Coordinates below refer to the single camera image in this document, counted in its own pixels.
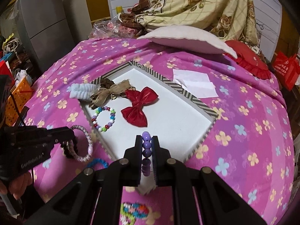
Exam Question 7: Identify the pink white braided bracelet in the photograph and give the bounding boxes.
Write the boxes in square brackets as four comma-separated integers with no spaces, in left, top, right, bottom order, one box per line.
[67,124,94,163]

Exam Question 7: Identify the purple bead bracelet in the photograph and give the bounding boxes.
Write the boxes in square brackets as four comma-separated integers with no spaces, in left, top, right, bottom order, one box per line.
[141,130,153,177]

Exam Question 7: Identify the blue bead bracelet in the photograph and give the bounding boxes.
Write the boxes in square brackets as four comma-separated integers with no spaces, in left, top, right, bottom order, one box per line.
[86,157,110,169]

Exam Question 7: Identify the multicolour round bead bracelet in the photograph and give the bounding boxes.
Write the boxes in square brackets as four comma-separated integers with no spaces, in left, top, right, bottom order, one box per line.
[91,106,117,133]

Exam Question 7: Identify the light blue fluffy scrunchie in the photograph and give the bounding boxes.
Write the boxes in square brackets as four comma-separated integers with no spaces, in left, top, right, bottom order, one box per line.
[70,83,97,102]

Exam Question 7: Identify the black scrunchie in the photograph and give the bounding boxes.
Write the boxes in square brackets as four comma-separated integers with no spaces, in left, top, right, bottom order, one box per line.
[60,140,78,159]

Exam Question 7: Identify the person's left hand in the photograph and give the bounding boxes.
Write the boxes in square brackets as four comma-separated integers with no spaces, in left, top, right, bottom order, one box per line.
[0,172,33,200]

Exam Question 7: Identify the red satin bow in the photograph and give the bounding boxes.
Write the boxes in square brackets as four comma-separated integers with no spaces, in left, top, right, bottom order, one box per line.
[121,87,158,128]

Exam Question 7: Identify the orange plastic basket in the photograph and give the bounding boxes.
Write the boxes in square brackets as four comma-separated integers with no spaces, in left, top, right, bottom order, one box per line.
[6,77,33,126]

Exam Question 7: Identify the striped white shallow box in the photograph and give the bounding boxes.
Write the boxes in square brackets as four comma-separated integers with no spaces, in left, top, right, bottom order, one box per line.
[78,60,219,196]

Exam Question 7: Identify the brown beige bow hairclip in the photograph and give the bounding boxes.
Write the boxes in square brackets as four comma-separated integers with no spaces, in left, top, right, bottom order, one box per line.
[89,78,136,110]

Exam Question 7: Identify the white paper sheet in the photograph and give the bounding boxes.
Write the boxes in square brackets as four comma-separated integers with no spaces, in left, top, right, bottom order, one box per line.
[173,69,218,99]

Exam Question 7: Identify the pink floral bedsheet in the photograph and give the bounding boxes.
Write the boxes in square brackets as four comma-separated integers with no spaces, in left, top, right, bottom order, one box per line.
[25,39,294,224]

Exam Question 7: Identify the grey refrigerator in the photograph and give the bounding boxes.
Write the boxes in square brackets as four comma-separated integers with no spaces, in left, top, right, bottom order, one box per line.
[15,0,92,72]

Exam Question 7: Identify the clear plastic bag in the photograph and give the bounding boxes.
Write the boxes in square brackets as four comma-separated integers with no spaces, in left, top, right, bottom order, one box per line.
[88,17,138,39]

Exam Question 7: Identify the white pink pillow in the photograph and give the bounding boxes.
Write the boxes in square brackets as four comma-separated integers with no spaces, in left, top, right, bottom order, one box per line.
[138,25,237,59]

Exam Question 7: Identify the red ruffled cushion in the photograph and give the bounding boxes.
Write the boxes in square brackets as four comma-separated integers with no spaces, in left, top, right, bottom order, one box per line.
[225,40,271,80]

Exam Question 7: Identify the yellow bottle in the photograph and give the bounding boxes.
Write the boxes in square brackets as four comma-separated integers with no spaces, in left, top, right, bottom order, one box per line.
[116,6,124,14]

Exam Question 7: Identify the red shopping bag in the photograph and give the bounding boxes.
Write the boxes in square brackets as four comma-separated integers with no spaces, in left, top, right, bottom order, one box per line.
[272,51,299,91]

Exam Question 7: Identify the cream floral quilt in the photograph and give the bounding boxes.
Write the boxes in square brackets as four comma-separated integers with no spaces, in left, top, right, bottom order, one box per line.
[120,0,259,46]

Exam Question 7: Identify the black cable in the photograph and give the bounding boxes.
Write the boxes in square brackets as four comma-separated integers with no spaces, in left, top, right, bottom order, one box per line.
[9,91,27,127]

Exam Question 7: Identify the colourful pastel bead bracelet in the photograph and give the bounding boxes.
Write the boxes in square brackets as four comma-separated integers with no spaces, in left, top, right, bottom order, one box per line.
[119,202,150,225]

